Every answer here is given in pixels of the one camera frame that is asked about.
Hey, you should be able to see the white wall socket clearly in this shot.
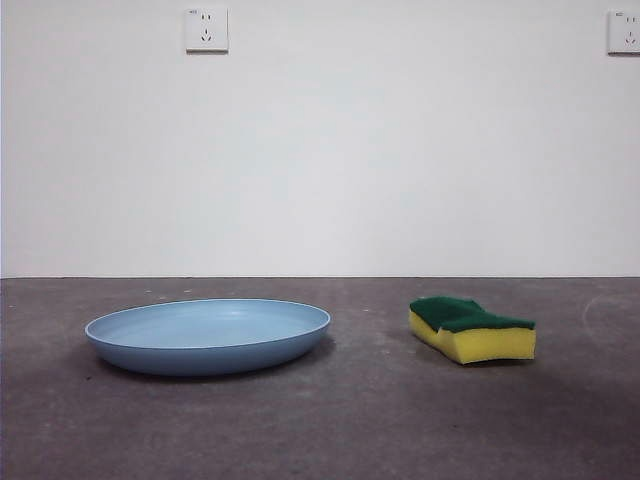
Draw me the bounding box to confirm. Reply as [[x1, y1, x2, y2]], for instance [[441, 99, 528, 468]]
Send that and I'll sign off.
[[607, 9, 640, 56], [185, 7, 230, 55]]

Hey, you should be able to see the yellow sponge with green pad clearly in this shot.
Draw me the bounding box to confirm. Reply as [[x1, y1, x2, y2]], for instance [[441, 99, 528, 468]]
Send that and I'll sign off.
[[408, 295, 538, 366]]

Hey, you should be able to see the blue round plate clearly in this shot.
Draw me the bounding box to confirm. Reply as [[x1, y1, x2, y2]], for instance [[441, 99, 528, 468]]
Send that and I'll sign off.
[[83, 298, 333, 377]]

